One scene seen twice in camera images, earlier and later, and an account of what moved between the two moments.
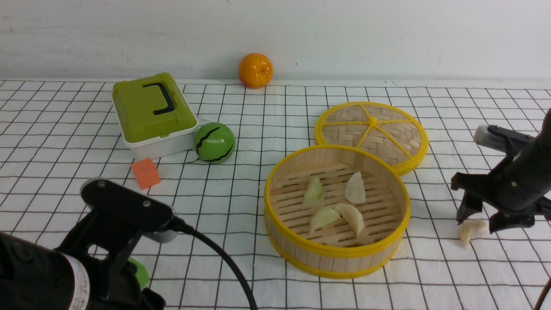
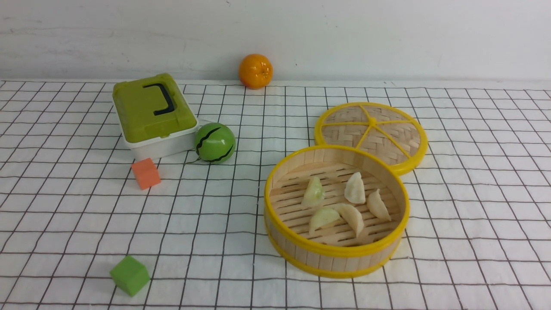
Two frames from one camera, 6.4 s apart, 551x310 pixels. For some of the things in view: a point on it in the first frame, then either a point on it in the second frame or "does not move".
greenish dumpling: x=314 y=193 does not move
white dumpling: x=468 y=228 to x=376 y=206
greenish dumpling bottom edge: x=322 y=218 does not move
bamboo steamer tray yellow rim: x=335 y=211 does not move
